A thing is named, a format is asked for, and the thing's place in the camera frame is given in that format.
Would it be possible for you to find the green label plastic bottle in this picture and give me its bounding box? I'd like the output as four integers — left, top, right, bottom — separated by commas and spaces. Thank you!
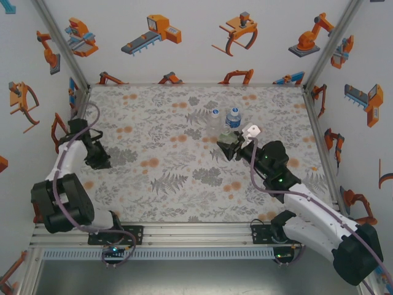
218, 124, 239, 144

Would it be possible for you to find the blue label water bottle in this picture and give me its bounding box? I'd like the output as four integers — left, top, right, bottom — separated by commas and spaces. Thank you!
225, 106, 242, 130

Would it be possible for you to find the clear unlabelled plastic bottle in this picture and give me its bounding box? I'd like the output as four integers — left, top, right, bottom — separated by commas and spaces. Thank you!
206, 109, 222, 136

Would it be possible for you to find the floral patterned table mat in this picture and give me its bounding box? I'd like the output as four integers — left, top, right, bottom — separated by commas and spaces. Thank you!
61, 85, 342, 223

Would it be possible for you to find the thin aluminium table rail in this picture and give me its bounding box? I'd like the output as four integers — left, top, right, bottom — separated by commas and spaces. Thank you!
88, 81, 307, 89

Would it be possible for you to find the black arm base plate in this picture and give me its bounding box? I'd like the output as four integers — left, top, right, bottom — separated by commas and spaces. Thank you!
88, 226, 144, 246
251, 224, 277, 245

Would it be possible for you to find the wide aluminium mounting rail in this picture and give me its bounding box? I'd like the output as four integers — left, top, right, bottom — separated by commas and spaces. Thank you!
29, 221, 338, 248

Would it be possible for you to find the slotted grey cable tray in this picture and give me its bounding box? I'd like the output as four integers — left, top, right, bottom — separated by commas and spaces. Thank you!
41, 247, 276, 261

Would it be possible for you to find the aluminium frame post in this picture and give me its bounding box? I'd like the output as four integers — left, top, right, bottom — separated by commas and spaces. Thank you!
30, 0, 92, 90
303, 0, 367, 92

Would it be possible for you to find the aluminium frame leg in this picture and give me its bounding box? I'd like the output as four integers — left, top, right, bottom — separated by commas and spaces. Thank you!
17, 245, 43, 295

